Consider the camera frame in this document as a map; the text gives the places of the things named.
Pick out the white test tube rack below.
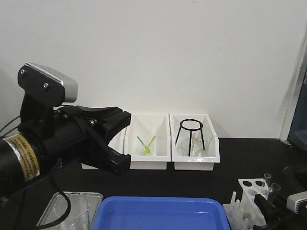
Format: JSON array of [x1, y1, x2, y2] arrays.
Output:
[[223, 178, 267, 230]]

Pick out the white storage bin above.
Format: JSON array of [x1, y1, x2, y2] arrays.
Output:
[[169, 114, 220, 171], [81, 128, 127, 170], [123, 113, 171, 170]]

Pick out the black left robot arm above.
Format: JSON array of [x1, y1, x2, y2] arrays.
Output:
[[0, 66, 131, 196]]

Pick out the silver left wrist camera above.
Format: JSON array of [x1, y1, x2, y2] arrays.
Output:
[[18, 62, 78, 107]]

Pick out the black wire tripod stand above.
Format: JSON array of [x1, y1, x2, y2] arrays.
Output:
[[175, 118, 206, 157]]

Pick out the blue plastic tray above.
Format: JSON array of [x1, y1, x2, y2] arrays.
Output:
[[92, 196, 230, 230]]

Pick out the middle white storage bin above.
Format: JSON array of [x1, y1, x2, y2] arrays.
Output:
[[123, 113, 171, 170]]

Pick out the clear glass beaker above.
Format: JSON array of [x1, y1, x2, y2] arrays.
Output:
[[58, 192, 90, 230]]

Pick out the right white storage bin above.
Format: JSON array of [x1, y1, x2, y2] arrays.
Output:
[[169, 114, 220, 171]]

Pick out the clear glass test tube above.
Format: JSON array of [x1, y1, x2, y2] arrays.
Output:
[[266, 183, 281, 202]]

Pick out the test tube standing in rack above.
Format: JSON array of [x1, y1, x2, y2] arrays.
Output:
[[262, 173, 272, 195]]

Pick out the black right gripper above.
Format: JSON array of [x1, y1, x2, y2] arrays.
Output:
[[253, 194, 307, 230]]

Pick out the grey metal tray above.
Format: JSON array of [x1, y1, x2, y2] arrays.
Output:
[[37, 192, 103, 230]]

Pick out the left white storage bin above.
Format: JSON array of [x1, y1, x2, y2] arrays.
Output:
[[81, 128, 127, 170]]

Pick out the clear glass flask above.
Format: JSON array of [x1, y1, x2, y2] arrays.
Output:
[[178, 137, 203, 157]]

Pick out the blue-grey pegboard drying rack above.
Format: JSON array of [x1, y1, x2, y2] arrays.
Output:
[[287, 68, 307, 151]]

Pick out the green and yellow spatulas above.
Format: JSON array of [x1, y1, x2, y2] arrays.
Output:
[[137, 136, 156, 155]]

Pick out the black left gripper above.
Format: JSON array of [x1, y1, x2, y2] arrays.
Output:
[[18, 69, 132, 176]]

